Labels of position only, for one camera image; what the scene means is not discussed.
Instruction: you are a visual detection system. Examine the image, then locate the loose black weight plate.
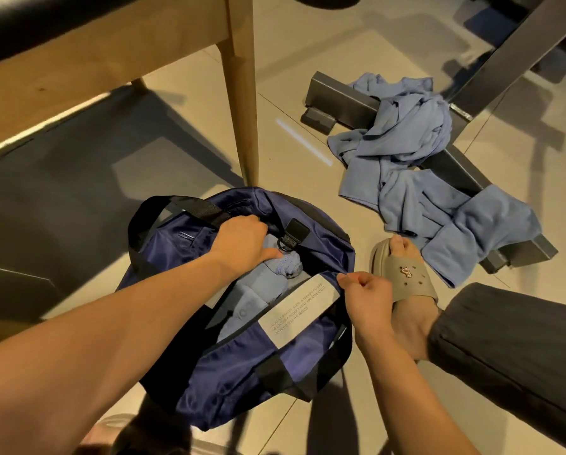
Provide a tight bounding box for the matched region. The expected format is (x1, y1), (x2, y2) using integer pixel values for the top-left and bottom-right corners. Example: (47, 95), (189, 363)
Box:
(287, 0), (364, 10)

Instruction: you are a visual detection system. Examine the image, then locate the person's right forearm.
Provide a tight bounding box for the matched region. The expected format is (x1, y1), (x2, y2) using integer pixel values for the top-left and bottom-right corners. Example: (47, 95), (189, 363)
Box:
(359, 327), (479, 455)

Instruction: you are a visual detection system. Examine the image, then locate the single blue-grey towel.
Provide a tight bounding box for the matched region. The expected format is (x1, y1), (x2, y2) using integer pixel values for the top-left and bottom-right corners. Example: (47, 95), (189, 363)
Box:
(211, 249), (313, 342)

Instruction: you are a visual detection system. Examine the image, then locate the person's left forearm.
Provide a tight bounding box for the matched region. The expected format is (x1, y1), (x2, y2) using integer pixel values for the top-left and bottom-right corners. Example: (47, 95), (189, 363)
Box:
(0, 255), (232, 455)

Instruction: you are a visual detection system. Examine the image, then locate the pile of blue-grey towels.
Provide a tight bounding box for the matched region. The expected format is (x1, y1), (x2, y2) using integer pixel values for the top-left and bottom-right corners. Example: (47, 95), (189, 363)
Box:
(327, 73), (543, 288)

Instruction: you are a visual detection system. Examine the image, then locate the person's left leg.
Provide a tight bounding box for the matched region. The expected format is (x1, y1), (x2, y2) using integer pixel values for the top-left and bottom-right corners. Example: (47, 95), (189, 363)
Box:
(74, 412), (195, 455)

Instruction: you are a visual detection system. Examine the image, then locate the wooden chair with black seat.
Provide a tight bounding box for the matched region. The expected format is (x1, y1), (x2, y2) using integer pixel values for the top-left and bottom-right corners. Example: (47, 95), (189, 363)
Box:
(0, 0), (260, 351)

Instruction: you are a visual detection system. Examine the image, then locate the navy blue bag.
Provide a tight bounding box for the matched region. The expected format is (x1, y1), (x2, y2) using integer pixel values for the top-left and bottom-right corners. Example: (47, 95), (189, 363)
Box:
(117, 187), (357, 432)

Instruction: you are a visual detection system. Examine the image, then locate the person's right hand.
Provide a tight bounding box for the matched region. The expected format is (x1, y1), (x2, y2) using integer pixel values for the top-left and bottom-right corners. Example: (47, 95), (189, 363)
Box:
(337, 270), (395, 342)

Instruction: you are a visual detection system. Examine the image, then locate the person's left hand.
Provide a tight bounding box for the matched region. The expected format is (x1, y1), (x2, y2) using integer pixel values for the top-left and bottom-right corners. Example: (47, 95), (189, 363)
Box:
(207, 215), (286, 279)

